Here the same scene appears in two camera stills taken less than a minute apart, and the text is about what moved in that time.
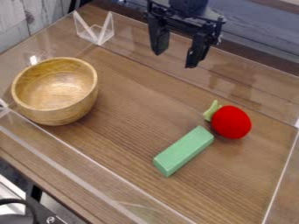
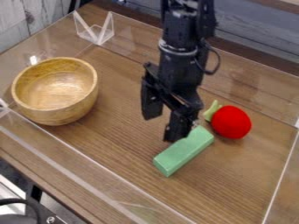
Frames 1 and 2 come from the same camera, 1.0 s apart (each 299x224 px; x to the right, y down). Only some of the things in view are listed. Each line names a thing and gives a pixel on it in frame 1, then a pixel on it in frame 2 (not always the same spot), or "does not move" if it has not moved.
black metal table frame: x=43 y=215 does not move
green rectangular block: x=179 y=154 does not move
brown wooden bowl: x=54 y=89 does not move
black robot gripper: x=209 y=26 -> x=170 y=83
